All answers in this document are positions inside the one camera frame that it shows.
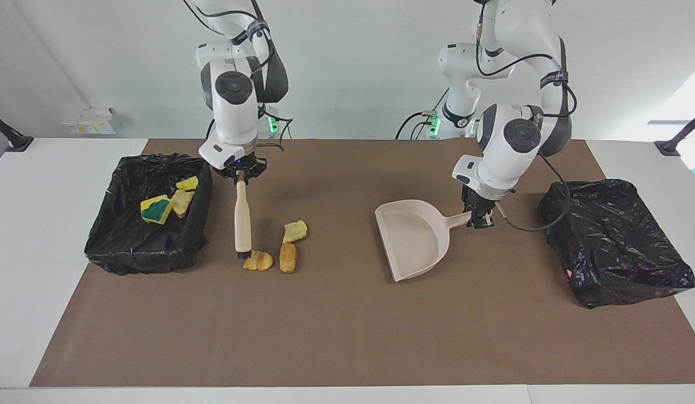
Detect black left arm base cable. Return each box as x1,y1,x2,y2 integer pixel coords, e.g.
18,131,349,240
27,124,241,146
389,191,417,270
396,111,440,140

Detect black bag-lined bin pink tag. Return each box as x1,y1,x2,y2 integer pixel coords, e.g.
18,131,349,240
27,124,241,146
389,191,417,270
537,179,695,310

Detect beige plastic dustpan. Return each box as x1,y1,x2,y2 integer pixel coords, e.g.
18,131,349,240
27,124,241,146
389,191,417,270
374,199,508,283

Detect brown bread roll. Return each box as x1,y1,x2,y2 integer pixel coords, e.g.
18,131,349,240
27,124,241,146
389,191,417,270
279,242,298,274

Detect black bag-lined trash bin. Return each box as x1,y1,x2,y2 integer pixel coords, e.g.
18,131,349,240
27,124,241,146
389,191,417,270
84,153,214,276

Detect large yellow green-backed sponge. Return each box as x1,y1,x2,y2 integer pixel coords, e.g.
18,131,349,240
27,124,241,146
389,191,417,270
142,199,174,226

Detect brown table mat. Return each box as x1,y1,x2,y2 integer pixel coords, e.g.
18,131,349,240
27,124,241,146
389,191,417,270
29,139,695,388

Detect orange striped croissant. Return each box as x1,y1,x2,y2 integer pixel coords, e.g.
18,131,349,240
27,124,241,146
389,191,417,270
243,250,274,272

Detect pale yellow chip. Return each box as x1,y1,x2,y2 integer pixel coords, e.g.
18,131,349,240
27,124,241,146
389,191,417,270
282,220,309,244

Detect white cardboard box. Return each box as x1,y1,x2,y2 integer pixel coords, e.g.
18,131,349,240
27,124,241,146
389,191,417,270
62,107,122,135

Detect tan sponge chunk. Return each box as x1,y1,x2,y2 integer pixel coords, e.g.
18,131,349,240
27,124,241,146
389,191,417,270
171,190,194,217

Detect beige hand brush black bristles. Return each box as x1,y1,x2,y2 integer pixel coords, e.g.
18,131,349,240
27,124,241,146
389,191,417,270
233,180,254,260

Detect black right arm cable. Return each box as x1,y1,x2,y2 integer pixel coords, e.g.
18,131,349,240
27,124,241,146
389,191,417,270
182,0,294,152

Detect black camera stand clamp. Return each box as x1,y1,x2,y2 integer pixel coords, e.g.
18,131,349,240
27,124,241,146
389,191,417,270
655,109,695,157
0,108,34,152

